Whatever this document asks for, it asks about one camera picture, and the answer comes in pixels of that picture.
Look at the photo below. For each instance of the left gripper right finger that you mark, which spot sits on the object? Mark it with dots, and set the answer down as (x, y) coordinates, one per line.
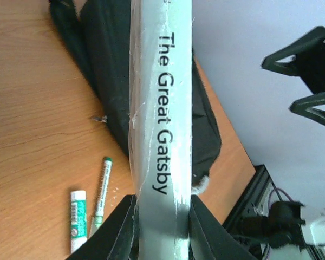
(208, 239)

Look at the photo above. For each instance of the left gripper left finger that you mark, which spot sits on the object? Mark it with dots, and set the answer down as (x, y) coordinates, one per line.
(116, 238)

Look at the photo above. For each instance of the black student backpack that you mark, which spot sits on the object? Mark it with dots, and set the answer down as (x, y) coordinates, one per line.
(98, 39)

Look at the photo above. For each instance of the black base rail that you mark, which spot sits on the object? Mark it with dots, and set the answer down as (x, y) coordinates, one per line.
(253, 201)

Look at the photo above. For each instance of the white green glue stick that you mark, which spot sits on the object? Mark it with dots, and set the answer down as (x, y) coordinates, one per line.
(78, 219)

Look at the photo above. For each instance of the green white marker pen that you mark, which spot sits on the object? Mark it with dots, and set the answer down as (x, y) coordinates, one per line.
(101, 199)

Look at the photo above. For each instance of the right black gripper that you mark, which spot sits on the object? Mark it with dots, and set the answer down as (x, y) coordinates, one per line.
(304, 58)

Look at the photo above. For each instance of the grey Great Gatsby book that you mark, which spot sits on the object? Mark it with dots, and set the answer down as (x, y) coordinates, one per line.
(160, 132)

